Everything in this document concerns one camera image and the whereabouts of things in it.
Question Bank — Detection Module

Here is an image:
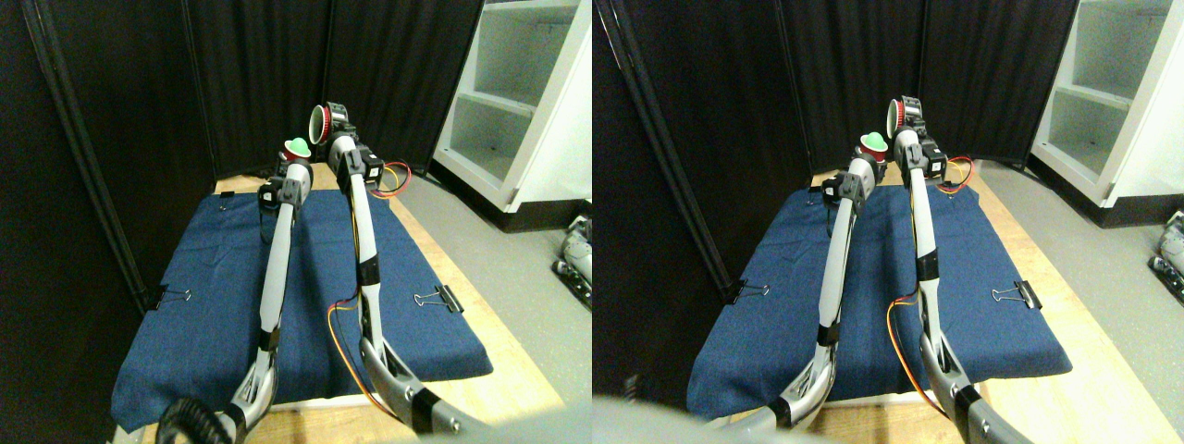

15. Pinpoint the dark blue cloth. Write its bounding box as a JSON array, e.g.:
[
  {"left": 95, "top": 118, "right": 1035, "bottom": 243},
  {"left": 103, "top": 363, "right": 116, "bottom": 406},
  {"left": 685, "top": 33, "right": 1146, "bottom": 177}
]
[
  {"left": 111, "top": 188, "right": 494, "bottom": 434},
  {"left": 686, "top": 183, "right": 1074, "bottom": 422}
]

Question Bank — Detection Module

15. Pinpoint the black curtain stand pole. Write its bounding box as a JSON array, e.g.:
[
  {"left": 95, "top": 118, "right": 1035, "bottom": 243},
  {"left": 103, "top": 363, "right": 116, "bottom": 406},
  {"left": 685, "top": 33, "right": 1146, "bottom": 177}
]
[
  {"left": 597, "top": 0, "right": 746, "bottom": 306},
  {"left": 23, "top": 0, "right": 163, "bottom": 315}
]

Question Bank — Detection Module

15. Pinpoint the white shelf unit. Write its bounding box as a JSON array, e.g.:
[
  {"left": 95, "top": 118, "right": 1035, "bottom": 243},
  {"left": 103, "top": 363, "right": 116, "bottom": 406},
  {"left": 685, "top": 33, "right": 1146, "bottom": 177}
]
[
  {"left": 1027, "top": 0, "right": 1184, "bottom": 232},
  {"left": 427, "top": 0, "right": 592, "bottom": 235}
]

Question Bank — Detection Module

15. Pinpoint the grey and black device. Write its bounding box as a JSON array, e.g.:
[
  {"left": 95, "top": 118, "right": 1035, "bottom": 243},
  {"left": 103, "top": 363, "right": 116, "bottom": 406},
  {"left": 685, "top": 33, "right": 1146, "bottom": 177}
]
[
  {"left": 1147, "top": 211, "right": 1184, "bottom": 311},
  {"left": 552, "top": 217, "right": 592, "bottom": 314}
]

